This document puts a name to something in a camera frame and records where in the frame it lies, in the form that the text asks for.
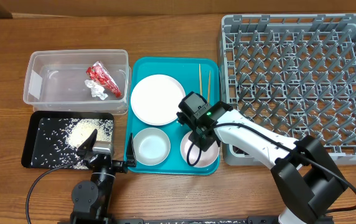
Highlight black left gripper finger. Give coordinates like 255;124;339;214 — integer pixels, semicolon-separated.
125;133;137;167
77;129;98;156

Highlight pink shallow bowl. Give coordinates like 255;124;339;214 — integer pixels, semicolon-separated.
180;131;219;168

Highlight grey bowl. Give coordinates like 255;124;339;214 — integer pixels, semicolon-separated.
133;128;171;166

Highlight white rice grains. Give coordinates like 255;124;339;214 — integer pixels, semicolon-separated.
30;118;114;169

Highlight wooden chopstick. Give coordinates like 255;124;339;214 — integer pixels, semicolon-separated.
199;64;203;95
207;70;211;103

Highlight clear plastic wrap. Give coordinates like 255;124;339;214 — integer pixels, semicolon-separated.
85;80;108;100

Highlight pink round plate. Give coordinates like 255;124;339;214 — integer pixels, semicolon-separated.
131;74;186;126

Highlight red snack wrapper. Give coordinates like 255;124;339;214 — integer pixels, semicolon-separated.
86;61;122;98

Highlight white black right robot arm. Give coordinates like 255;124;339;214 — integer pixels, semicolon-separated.
177;92;348;223

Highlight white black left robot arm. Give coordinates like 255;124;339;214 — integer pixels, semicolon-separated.
69;129;137;223

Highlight clear plastic waste bin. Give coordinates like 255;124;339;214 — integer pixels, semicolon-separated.
23;49;131;115

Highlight grey plastic dishwasher rack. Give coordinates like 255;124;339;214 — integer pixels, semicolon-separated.
218;14;356;165

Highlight black plastic tray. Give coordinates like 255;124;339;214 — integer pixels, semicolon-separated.
21;111;114;168

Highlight teal plastic tray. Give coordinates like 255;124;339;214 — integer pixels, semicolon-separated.
130;57;220;175

